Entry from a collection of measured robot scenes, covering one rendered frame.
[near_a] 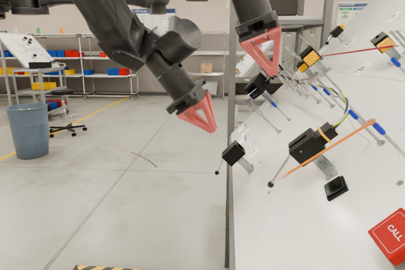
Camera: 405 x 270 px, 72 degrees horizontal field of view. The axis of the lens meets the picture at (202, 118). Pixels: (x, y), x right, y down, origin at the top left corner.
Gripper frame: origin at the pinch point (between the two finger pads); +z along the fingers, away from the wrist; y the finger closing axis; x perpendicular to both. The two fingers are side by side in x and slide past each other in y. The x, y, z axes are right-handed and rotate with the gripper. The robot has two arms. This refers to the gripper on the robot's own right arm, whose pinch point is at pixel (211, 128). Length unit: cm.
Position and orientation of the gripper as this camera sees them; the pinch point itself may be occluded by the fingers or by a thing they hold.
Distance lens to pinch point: 58.2
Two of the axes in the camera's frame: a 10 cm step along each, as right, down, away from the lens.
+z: 5.9, 7.8, 1.9
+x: -7.7, 4.9, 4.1
